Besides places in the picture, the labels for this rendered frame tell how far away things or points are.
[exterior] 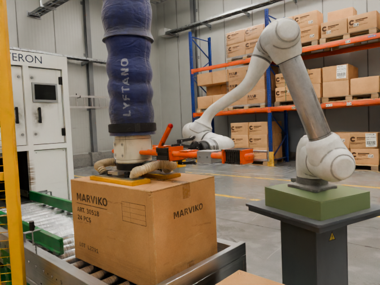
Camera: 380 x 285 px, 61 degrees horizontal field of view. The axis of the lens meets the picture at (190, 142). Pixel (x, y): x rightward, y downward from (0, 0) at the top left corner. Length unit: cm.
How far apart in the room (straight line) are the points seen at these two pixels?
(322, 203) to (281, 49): 68
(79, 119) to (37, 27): 297
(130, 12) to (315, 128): 95
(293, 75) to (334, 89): 698
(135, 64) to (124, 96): 15
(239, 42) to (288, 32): 829
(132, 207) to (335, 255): 105
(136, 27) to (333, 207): 119
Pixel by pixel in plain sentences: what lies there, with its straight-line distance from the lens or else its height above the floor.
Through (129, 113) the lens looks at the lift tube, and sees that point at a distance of 146.
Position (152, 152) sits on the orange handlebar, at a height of 108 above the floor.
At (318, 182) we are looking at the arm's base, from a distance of 173.
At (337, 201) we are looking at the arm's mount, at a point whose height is 82.
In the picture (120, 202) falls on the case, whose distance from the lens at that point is 141.
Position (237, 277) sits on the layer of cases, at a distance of 149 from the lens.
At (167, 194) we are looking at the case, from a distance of 130.
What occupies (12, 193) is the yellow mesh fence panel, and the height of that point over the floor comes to 91.
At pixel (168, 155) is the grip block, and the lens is 133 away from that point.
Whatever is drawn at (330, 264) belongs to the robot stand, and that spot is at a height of 48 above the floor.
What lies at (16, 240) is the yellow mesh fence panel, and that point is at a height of 68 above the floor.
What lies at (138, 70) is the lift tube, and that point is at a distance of 149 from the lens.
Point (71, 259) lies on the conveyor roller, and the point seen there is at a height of 54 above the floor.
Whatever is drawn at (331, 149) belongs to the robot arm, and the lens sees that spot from 151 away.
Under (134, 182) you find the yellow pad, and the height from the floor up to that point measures 96.
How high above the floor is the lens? 119
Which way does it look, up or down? 3 degrees down
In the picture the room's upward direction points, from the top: 3 degrees counter-clockwise
